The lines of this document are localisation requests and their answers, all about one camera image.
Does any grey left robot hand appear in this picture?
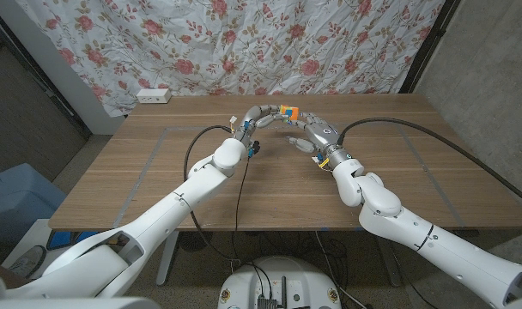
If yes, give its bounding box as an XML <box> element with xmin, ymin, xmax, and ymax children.
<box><xmin>234</xmin><ymin>105</ymin><xmax>290</xmax><ymax>145</ymax></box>

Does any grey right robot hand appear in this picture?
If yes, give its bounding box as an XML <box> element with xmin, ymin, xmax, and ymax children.
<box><xmin>285</xmin><ymin>111</ymin><xmax>352</xmax><ymax>169</ymax></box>

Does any multicolour Rubik's cube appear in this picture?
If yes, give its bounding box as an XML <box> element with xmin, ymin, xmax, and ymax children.
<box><xmin>279</xmin><ymin>105</ymin><xmax>300</xmax><ymax>124</ymax></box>

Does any floral backdrop cloth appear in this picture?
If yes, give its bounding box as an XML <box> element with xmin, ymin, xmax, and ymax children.
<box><xmin>15</xmin><ymin>0</ymin><xmax>446</xmax><ymax>118</ymax></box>

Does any white power strip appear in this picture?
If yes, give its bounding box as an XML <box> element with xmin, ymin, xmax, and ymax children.
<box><xmin>136</xmin><ymin>88</ymin><xmax>173</xmax><ymax>105</ymax></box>

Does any black round floor base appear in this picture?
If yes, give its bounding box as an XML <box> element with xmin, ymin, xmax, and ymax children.
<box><xmin>178</xmin><ymin>230</ymin><xmax>214</xmax><ymax>253</ymax></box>

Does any black backdrop stand pole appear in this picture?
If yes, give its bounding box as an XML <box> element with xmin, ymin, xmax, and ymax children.
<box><xmin>398</xmin><ymin>0</ymin><xmax>462</xmax><ymax>94</ymax></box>

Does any grey table leg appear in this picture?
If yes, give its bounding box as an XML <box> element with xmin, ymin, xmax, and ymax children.
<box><xmin>374</xmin><ymin>229</ymin><xmax>404</xmax><ymax>288</ymax></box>

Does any white robot torso base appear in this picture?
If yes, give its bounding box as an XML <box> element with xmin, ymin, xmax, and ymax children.
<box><xmin>217</xmin><ymin>256</ymin><xmax>343</xmax><ymax>309</ymax></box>

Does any white table leg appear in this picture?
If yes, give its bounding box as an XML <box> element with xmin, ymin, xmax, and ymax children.
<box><xmin>155</xmin><ymin>231</ymin><xmax>180</xmax><ymax>288</ymax></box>

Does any blue plastic pad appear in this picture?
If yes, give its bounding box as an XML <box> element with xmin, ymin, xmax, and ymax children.
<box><xmin>46</xmin><ymin>230</ymin><xmax>100</xmax><ymax>251</ymax></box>

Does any white floor platform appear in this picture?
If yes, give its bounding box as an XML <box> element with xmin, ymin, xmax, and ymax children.
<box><xmin>1</xmin><ymin>217</ymin><xmax>56</xmax><ymax>267</ymax></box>

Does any blue-grey box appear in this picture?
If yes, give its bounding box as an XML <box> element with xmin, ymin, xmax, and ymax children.
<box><xmin>0</xmin><ymin>162</ymin><xmax>68</xmax><ymax>245</ymax></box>

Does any grey sneaker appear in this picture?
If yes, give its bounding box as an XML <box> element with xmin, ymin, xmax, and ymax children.
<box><xmin>7</xmin><ymin>245</ymin><xmax>47</xmax><ymax>280</ymax></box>

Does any person's leg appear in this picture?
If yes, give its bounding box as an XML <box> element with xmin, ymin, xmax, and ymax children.
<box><xmin>0</xmin><ymin>259</ymin><xmax>26</xmax><ymax>291</ymax></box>

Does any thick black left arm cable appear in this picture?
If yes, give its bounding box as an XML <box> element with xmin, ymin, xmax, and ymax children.
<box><xmin>182</xmin><ymin>124</ymin><xmax>241</xmax><ymax>263</ymax></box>

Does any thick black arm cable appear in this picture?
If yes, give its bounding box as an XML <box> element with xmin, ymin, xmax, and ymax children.
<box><xmin>337</xmin><ymin>118</ymin><xmax>522</xmax><ymax>209</ymax></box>
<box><xmin>182</xmin><ymin>124</ymin><xmax>241</xmax><ymax>263</ymax></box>

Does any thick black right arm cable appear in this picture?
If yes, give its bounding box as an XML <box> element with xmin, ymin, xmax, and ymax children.
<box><xmin>337</xmin><ymin>118</ymin><xmax>522</xmax><ymax>209</ymax></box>

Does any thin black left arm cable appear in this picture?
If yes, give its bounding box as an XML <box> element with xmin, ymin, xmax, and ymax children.
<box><xmin>231</xmin><ymin>156</ymin><xmax>251</xmax><ymax>276</ymax></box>

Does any white floor cable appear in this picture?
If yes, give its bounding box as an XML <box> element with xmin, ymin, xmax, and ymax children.
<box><xmin>314</xmin><ymin>231</ymin><xmax>368</xmax><ymax>309</ymax></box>

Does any black door frame strip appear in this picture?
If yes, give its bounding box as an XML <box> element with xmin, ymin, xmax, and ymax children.
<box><xmin>0</xmin><ymin>10</ymin><xmax>93</xmax><ymax>141</ymax></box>

